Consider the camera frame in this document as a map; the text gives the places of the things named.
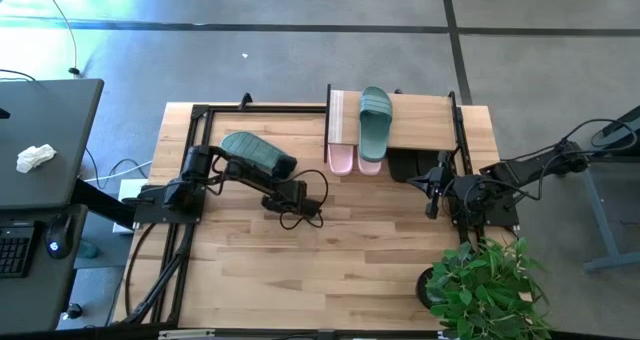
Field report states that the teal round object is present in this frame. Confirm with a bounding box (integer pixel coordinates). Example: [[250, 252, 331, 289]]
[[76, 239, 101, 260]]

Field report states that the black crossbar with silver label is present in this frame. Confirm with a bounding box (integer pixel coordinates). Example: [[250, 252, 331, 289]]
[[0, 325, 640, 340]]

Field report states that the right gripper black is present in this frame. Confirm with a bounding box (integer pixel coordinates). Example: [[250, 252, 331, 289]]
[[406, 150, 464, 220]]

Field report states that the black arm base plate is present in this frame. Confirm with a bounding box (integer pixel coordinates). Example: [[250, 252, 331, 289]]
[[132, 183, 206, 226], [447, 187, 520, 229]]

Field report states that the thin white cable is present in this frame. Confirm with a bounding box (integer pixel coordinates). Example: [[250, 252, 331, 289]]
[[84, 160, 154, 185]]

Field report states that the black computer mouse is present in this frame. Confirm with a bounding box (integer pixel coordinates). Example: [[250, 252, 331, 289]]
[[43, 213, 75, 260]]

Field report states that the green leafy plant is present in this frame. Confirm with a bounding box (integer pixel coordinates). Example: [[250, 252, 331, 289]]
[[424, 237, 554, 340]]

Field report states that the white power strip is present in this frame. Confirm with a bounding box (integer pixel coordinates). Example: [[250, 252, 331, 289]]
[[117, 178, 150, 235]]

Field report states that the green slide strap up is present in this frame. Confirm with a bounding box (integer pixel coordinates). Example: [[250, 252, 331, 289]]
[[358, 85, 394, 164]]

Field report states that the blue-grey table frame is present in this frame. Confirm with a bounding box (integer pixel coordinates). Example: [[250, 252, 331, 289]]
[[549, 104, 640, 272]]

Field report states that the pink slide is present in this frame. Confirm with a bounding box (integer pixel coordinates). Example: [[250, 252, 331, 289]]
[[355, 154, 384, 177], [327, 143, 357, 177]]

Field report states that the black metal bar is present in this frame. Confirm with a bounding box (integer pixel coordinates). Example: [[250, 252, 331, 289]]
[[72, 178, 139, 229]]

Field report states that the green slide sole up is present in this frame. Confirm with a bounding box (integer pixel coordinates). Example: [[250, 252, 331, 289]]
[[220, 131, 289, 179]]

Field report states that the thin black floor cable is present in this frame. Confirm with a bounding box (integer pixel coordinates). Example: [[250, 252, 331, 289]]
[[37, 0, 82, 77]]

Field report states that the thick black cable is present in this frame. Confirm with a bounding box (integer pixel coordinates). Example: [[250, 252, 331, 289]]
[[123, 222, 157, 321]]

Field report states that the black aluminium frame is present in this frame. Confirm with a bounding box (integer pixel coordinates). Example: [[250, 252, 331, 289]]
[[119, 102, 331, 327]]

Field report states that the dark grey keyboard desk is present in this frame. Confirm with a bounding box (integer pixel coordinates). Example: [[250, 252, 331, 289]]
[[0, 204, 89, 334]]

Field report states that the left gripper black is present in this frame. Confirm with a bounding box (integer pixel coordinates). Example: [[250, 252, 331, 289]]
[[260, 154, 322, 219]]

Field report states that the black keyboard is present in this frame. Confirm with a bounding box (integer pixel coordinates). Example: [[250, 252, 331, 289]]
[[0, 222, 34, 282]]

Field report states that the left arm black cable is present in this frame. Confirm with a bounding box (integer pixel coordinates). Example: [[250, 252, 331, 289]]
[[277, 168, 330, 231]]

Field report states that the wooden shelf with black frame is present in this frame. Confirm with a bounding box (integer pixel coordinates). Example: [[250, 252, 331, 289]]
[[324, 83, 471, 181]]

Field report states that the black plant pot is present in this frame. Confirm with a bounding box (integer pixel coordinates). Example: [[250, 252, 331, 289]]
[[415, 266, 442, 311]]

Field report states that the crumpled white tissue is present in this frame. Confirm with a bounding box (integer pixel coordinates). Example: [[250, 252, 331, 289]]
[[15, 143, 58, 175]]

